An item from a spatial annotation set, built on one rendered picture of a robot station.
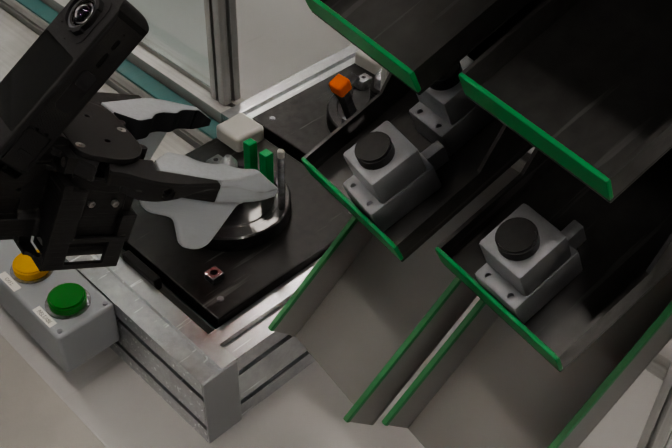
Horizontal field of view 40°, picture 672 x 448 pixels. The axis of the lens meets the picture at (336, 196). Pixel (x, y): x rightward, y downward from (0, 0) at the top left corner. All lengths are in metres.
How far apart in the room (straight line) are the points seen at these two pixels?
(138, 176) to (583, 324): 0.33
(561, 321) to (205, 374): 0.40
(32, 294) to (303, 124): 0.41
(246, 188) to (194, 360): 0.39
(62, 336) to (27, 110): 0.51
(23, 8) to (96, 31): 1.07
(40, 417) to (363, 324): 0.38
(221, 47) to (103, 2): 0.70
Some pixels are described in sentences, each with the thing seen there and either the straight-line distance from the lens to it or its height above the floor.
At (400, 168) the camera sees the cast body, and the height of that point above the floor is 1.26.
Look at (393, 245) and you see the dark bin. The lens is 0.72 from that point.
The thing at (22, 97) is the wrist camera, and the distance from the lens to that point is 0.55.
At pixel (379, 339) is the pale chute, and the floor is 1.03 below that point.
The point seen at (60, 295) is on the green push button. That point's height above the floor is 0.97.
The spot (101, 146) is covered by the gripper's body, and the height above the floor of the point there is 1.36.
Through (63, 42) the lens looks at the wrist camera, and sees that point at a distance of 0.55.
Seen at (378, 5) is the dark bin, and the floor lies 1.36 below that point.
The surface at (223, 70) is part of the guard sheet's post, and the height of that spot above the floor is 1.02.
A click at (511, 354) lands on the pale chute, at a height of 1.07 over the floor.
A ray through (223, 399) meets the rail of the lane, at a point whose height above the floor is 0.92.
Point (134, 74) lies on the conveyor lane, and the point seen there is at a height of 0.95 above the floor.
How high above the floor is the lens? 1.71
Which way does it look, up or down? 41 degrees down
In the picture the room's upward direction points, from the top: 2 degrees clockwise
